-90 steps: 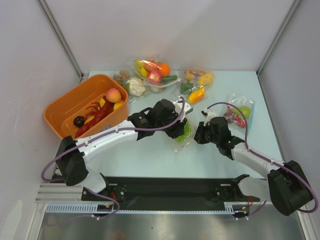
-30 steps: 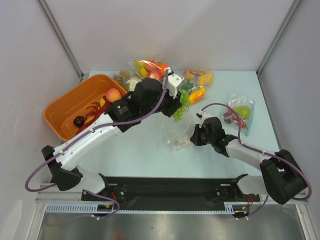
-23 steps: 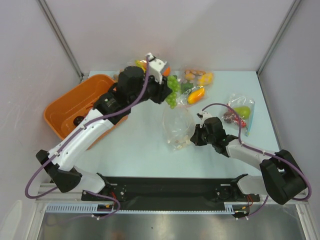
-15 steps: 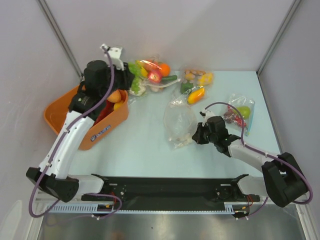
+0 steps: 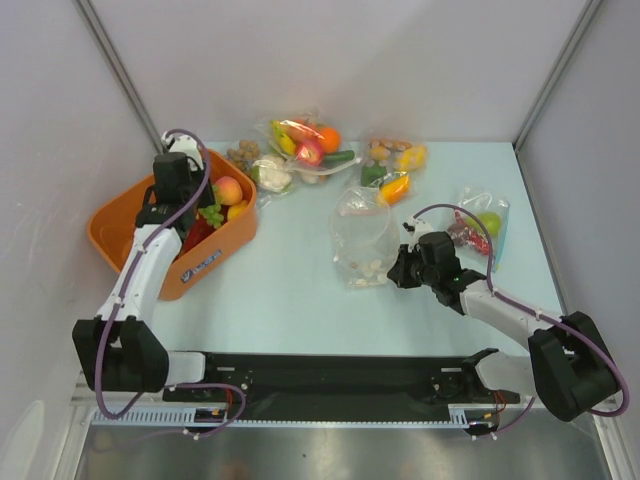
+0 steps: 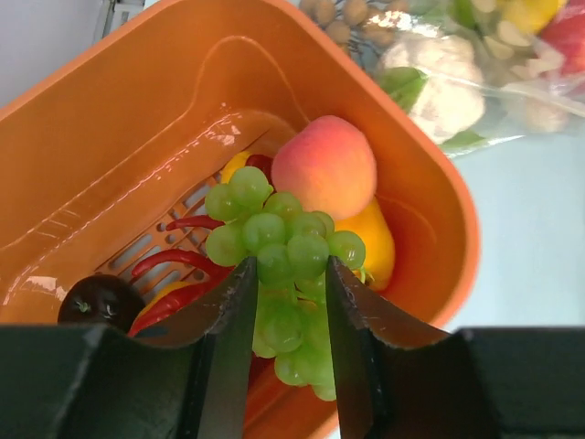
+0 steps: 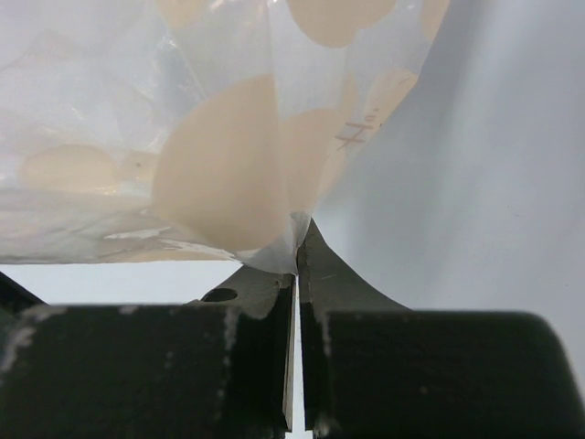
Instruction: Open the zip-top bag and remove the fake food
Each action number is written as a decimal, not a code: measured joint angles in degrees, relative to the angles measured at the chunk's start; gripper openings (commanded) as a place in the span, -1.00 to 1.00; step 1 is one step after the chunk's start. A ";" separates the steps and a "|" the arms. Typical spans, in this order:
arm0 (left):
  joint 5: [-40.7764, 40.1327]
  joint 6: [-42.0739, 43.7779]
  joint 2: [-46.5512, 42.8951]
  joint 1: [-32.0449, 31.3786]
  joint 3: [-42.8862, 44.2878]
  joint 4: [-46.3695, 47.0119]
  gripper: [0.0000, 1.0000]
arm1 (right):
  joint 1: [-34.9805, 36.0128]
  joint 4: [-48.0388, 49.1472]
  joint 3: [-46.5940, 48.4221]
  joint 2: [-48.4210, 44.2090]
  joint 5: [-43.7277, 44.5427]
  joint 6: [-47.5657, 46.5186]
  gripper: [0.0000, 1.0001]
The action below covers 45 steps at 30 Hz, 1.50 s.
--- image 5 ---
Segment clear zip bag with lobster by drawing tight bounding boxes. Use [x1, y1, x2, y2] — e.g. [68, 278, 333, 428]
[329, 186, 401, 288]

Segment fake peach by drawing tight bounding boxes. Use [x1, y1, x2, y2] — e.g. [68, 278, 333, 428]
[214, 176, 244, 206]

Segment fake green grapes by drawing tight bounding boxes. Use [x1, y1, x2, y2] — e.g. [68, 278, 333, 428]
[198, 203, 225, 229]

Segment red plastic lobster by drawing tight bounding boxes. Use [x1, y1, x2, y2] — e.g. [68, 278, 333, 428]
[181, 216, 215, 255]

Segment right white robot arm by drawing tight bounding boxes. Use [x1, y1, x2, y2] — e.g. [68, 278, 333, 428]
[387, 232, 628, 422]

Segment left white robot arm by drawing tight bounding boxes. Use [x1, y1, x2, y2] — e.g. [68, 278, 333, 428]
[72, 152, 220, 400]

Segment fake orange yellow pepper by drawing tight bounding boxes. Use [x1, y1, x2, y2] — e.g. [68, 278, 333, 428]
[378, 174, 411, 206]

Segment fake green pear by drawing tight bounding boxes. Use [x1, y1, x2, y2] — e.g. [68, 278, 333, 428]
[478, 211, 502, 237]

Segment fake green bell pepper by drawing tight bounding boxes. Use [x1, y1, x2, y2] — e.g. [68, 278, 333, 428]
[360, 162, 388, 188]

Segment zip bag with pear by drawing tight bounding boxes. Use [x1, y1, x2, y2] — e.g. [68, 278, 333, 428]
[443, 186, 510, 272]

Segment zip bag with peppers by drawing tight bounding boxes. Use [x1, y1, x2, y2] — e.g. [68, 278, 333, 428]
[355, 134, 430, 203]

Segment fake yellow bell pepper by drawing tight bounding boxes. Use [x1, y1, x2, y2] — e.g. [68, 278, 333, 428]
[395, 145, 428, 172]

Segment fake green cucumber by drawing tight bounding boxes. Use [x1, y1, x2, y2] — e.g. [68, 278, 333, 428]
[323, 149, 355, 164]

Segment fake red apple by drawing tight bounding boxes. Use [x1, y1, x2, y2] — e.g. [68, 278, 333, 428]
[295, 140, 324, 167]

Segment zip bag with mixed fruit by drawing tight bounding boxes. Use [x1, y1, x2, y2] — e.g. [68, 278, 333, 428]
[256, 109, 361, 184]

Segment fake yellow banana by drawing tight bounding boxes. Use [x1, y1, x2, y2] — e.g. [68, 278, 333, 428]
[270, 120, 296, 156]

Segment fake yellow lemon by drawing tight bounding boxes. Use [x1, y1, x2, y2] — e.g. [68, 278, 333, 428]
[227, 200, 248, 221]

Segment bag of fake nuts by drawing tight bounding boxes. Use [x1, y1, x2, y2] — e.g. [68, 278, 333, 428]
[226, 139, 262, 173]

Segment orange plastic bin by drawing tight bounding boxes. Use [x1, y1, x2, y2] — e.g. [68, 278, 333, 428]
[87, 149, 257, 301]

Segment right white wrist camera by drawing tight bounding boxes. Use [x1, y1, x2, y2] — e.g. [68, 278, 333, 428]
[402, 217, 435, 251]

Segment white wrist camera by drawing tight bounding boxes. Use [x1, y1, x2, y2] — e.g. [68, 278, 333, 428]
[402, 217, 435, 251]
[161, 132, 204, 172]

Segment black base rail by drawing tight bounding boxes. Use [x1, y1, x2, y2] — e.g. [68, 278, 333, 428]
[162, 353, 520, 423]

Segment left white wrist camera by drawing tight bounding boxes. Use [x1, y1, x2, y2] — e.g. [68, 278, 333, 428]
[161, 132, 204, 172]

